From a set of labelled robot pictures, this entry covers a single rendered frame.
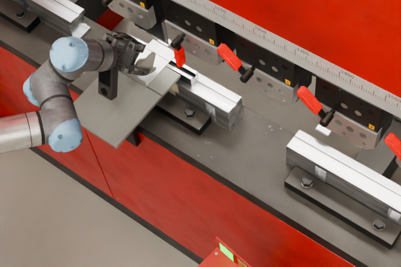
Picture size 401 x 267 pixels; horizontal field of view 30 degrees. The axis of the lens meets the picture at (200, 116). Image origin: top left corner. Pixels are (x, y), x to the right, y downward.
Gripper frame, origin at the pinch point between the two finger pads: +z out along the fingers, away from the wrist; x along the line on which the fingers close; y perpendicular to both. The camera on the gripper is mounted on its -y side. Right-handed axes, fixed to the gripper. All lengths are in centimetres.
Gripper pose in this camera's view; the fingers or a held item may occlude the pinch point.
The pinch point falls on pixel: (142, 65)
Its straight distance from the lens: 196.1
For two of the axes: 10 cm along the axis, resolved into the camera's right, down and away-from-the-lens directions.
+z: 4.5, -0.4, 8.9
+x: -8.0, -4.7, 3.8
